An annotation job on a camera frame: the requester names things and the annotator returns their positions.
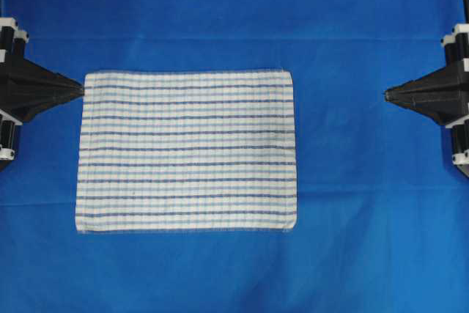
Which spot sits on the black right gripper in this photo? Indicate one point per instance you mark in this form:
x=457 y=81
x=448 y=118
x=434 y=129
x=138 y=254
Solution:
x=449 y=110

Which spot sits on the blue striped white towel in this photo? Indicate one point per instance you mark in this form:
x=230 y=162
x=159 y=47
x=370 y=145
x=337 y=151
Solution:
x=187 y=152

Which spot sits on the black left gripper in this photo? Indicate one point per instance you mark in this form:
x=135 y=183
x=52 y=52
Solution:
x=51 y=89

